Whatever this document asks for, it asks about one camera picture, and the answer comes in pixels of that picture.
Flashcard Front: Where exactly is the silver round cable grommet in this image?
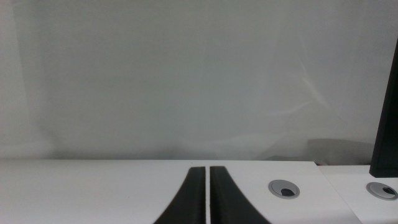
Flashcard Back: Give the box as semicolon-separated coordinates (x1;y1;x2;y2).
366;182;398;202
268;179;301;200

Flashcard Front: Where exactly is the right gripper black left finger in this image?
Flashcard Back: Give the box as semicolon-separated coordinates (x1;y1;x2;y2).
154;166;206;224

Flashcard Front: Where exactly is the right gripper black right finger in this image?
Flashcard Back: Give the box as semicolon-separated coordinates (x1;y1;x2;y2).
210;166;271;224

